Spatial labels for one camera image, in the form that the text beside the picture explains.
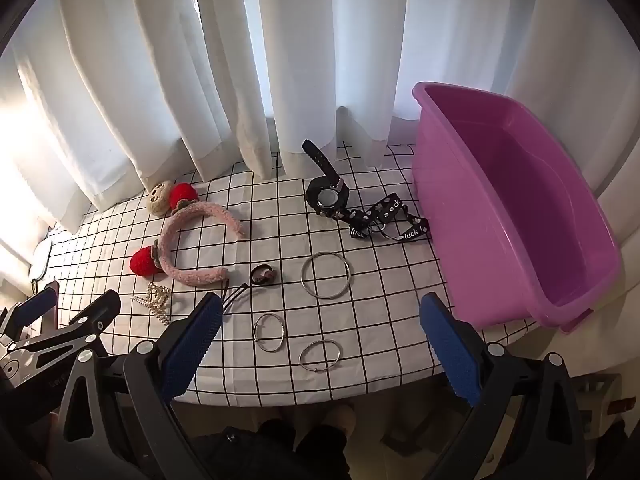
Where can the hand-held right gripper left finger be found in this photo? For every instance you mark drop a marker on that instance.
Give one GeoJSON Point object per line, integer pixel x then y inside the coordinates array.
{"type": "Point", "coordinates": [192, 345]}

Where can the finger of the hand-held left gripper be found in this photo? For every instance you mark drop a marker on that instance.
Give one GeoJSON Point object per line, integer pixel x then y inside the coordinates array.
{"type": "Point", "coordinates": [37, 306]}
{"type": "Point", "coordinates": [90, 317]}

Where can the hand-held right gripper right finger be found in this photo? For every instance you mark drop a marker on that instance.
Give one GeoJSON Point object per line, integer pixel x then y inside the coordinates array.
{"type": "Point", "coordinates": [450, 355]}

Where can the pink strawberry plush headband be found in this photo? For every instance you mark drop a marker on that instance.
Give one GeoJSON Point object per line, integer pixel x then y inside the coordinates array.
{"type": "Point", "coordinates": [210, 209]}

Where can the purple plastic basin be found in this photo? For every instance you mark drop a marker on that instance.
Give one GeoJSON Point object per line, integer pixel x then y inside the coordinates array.
{"type": "Point", "coordinates": [475, 185]}

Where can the white curved furniture piece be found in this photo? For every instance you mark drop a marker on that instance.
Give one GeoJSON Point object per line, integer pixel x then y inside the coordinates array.
{"type": "Point", "coordinates": [46, 255]}

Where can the thin black hairpin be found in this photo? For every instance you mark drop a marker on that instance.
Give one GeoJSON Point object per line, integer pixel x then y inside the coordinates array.
{"type": "Point", "coordinates": [235, 297]}

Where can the small silver bangle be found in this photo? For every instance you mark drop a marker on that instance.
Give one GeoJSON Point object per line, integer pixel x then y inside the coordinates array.
{"type": "Point", "coordinates": [301, 356]}
{"type": "Point", "coordinates": [283, 334]}

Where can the large silver bangle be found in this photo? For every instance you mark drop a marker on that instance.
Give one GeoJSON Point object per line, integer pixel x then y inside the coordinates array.
{"type": "Point", "coordinates": [303, 276]}

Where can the beige round plush hair clip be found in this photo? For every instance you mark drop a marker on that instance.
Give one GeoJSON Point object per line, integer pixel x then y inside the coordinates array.
{"type": "Point", "coordinates": [159, 200]}

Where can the person's legs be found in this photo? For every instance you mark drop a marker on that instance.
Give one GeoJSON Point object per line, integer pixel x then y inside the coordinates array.
{"type": "Point", "coordinates": [280, 452]}

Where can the cardboard box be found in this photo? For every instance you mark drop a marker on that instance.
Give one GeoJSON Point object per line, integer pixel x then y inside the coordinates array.
{"type": "Point", "coordinates": [595, 400]}

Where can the black wrist watch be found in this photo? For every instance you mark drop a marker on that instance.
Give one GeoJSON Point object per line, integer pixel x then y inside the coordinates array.
{"type": "Point", "coordinates": [327, 199]}

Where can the white curtain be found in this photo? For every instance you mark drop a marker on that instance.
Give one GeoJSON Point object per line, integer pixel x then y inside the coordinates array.
{"type": "Point", "coordinates": [300, 35]}

